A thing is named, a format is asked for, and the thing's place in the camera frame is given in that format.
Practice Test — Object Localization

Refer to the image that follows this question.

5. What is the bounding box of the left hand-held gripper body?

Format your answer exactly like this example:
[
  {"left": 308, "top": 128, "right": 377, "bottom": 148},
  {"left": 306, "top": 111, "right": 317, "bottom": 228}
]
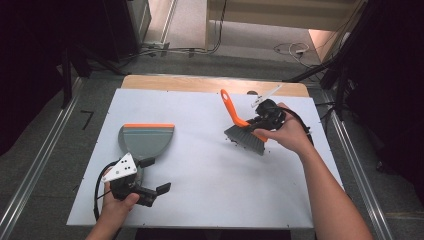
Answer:
[{"left": 101, "top": 152, "right": 158, "bottom": 208}]

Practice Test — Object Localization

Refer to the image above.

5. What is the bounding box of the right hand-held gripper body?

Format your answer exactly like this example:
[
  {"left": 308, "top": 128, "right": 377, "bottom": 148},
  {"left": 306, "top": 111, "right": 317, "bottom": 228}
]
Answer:
[{"left": 249, "top": 84, "right": 288, "bottom": 133}]

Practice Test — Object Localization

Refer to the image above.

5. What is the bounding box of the orange brush with grey bristles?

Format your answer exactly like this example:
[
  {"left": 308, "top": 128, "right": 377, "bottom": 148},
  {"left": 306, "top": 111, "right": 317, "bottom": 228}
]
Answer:
[{"left": 220, "top": 88, "right": 269, "bottom": 157}]

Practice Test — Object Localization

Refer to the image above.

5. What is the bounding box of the grey dustpan with orange lip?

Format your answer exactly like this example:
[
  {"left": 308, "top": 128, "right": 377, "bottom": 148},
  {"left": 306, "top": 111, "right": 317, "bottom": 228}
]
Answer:
[{"left": 117, "top": 123, "right": 176, "bottom": 178}]

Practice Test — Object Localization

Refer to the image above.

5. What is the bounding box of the person's right hand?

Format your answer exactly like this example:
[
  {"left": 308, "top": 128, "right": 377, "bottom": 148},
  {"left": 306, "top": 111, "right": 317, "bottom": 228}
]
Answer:
[{"left": 252, "top": 102, "right": 315, "bottom": 157}]

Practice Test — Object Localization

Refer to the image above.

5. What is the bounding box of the person's left hand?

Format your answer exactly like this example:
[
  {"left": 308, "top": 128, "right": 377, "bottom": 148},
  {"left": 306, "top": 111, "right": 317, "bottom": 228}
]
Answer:
[{"left": 99, "top": 167, "right": 141, "bottom": 224}]

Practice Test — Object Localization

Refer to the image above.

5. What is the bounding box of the white board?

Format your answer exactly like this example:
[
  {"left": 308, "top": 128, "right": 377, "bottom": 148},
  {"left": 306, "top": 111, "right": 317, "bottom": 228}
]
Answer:
[{"left": 66, "top": 87, "right": 344, "bottom": 231}]

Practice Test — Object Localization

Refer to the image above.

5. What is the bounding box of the black metal stand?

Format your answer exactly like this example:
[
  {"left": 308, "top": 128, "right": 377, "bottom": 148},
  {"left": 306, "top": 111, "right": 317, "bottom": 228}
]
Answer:
[{"left": 334, "top": 64, "right": 349, "bottom": 121}]

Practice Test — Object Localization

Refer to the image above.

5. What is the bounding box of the wooden table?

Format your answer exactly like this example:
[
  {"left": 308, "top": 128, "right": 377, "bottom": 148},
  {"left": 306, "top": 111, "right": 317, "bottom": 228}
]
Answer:
[{"left": 120, "top": 74, "right": 311, "bottom": 99}]

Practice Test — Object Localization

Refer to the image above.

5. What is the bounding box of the brown cardboard panel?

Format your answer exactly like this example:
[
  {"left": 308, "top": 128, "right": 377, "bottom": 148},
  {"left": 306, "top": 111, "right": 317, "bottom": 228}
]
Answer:
[{"left": 307, "top": 28, "right": 338, "bottom": 63}]

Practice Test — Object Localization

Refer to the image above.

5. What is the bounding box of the beige wooden shelf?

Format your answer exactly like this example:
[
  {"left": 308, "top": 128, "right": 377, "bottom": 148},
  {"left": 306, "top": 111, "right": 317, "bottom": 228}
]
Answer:
[{"left": 205, "top": 0, "right": 368, "bottom": 51}]

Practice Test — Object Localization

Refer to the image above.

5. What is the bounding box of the power strip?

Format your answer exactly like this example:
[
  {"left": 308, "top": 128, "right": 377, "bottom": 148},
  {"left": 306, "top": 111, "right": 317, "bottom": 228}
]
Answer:
[{"left": 142, "top": 41, "right": 172, "bottom": 57}]

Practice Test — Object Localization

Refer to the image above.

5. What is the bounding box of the grey cabinet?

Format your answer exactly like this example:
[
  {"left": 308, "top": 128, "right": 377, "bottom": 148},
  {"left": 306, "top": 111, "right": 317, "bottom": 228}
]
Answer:
[{"left": 127, "top": 0, "right": 153, "bottom": 45}]

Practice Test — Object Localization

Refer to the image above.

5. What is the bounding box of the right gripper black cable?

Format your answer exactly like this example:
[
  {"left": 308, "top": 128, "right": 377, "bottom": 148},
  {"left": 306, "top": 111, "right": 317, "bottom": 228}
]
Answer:
[{"left": 282, "top": 106, "right": 315, "bottom": 147}]

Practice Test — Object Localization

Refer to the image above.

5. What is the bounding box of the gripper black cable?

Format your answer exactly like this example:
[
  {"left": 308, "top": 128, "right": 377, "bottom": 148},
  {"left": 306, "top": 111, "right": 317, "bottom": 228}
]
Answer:
[
  {"left": 93, "top": 161, "right": 118, "bottom": 222},
  {"left": 282, "top": 106, "right": 315, "bottom": 147}
]

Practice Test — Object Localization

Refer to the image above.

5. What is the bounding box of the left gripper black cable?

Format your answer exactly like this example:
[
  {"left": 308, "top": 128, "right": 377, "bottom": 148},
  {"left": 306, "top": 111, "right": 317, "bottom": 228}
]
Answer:
[{"left": 93, "top": 161, "right": 118, "bottom": 222}]

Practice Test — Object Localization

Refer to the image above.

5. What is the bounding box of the white cable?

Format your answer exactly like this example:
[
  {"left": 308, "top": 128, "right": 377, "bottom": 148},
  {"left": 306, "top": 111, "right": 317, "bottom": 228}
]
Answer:
[{"left": 273, "top": 41, "right": 312, "bottom": 65}]

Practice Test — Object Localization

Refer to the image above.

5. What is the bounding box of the aluminium floor rail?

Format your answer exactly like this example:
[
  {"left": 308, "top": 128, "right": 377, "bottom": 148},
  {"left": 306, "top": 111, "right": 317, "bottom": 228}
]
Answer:
[
  {"left": 320, "top": 89, "right": 396, "bottom": 240},
  {"left": 0, "top": 77, "right": 84, "bottom": 240}
]

